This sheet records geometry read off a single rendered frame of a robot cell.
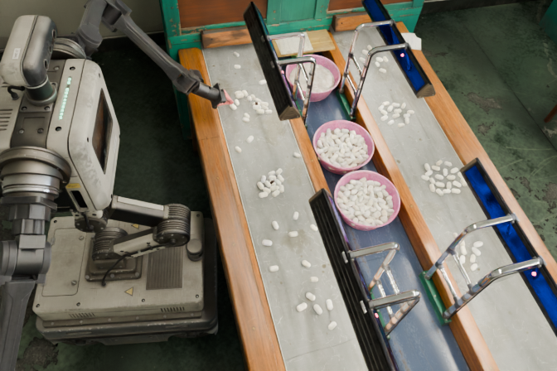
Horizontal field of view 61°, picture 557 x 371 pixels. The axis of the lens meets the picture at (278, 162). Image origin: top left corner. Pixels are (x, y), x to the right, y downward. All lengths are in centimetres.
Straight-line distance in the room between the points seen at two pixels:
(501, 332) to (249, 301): 89
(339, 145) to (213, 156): 55
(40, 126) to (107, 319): 109
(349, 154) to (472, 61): 205
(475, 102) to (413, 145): 150
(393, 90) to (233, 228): 107
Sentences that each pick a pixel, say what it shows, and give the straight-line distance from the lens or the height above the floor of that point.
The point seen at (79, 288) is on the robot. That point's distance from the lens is 213.
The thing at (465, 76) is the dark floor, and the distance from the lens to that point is 380.
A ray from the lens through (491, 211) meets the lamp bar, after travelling 171.
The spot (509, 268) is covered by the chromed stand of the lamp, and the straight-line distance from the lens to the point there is 156.
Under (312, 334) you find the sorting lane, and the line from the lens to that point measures 171.
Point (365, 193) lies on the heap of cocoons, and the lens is 199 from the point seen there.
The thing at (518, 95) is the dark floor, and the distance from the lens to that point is 385.
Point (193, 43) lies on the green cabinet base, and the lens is 245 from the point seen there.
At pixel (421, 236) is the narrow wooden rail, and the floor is 76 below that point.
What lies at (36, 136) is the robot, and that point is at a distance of 127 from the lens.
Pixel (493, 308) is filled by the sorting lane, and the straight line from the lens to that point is 194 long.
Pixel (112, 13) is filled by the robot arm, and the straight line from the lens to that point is 202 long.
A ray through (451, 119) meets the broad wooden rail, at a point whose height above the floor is 76.
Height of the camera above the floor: 237
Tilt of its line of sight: 54 degrees down
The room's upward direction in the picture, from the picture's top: 7 degrees clockwise
